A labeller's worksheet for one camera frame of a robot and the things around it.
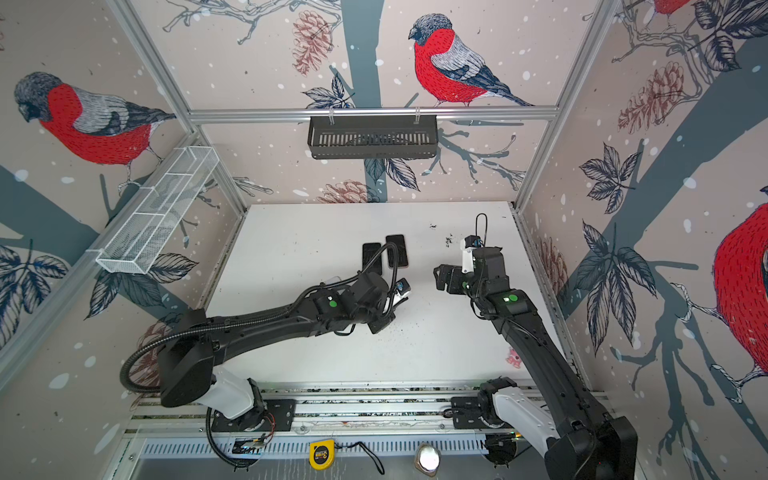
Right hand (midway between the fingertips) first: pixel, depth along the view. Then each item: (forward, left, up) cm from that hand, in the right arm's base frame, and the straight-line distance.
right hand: (446, 273), depth 79 cm
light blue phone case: (+20, +25, -17) cm, 36 cm away
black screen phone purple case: (+20, +25, -17) cm, 36 cm away
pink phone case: (+27, +14, -19) cm, 36 cm away
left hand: (-8, +14, -5) cm, 17 cm away
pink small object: (-16, -19, -18) cm, 31 cm away
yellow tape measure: (-40, +30, -16) cm, 52 cm away
